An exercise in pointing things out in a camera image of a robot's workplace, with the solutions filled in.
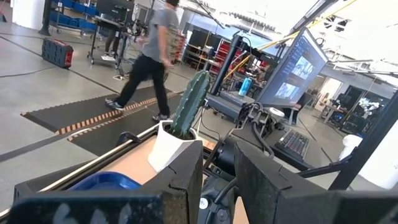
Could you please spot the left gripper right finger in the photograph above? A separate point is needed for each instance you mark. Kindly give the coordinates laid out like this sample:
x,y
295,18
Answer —
x,y
295,205

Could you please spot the red and black box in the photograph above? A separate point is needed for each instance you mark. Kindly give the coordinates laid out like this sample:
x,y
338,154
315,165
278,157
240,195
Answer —
x,y
57,53

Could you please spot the green cactus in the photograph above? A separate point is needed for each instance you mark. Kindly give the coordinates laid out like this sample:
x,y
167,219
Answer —
x,y
189,102

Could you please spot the blue drink can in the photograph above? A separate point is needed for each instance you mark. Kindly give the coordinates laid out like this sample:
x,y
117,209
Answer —
x,y
245,87

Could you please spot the person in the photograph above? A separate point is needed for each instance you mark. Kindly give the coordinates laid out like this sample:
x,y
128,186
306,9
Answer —
x,y
112,40
155,46

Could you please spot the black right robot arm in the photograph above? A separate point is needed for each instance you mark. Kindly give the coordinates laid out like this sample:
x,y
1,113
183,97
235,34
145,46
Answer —
x,y
225,155

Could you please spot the black wheeled cart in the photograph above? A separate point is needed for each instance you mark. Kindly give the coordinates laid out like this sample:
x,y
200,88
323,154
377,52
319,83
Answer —
x,y
105,21

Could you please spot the shelf with blue bins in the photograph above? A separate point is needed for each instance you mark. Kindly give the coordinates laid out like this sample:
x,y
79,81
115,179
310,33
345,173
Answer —
x,y
77,18

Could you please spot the blue plastic tray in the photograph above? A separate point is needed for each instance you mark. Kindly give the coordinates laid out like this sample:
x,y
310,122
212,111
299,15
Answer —
x,y
105,182

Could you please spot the tan table mat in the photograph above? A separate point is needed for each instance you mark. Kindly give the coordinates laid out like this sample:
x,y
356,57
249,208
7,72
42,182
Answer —
x,y
133,165

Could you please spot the white bin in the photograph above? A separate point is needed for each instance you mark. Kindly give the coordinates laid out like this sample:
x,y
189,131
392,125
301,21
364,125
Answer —
x,y
350,146

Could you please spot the black support beam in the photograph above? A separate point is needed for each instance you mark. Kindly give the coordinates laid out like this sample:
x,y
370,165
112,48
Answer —
x,y
370,140

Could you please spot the grey computer monitor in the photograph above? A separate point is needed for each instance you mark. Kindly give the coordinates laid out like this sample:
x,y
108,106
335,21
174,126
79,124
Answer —
x,y
295,68

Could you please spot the black hazard-striped floor mat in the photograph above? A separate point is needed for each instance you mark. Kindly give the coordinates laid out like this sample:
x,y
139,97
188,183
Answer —
x,y
109,137
56,116

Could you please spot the black aluminium table frame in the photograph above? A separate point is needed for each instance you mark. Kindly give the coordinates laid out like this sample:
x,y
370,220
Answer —
x,y
46,184

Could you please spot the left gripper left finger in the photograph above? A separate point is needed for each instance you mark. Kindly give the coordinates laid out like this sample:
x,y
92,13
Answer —
x,y
124,207

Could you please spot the white faceted plant pot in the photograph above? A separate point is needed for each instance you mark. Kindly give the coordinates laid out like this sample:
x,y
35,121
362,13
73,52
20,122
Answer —
x,y
168,149

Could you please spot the black pole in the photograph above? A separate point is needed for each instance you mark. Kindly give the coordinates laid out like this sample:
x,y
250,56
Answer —
x,y
225,68

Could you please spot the red storage rack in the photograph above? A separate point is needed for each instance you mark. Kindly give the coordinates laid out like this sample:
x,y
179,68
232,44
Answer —
x,y
224,54

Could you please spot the black backlit keyboard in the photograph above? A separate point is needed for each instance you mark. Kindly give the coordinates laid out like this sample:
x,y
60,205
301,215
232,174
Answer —
x,y
292,144

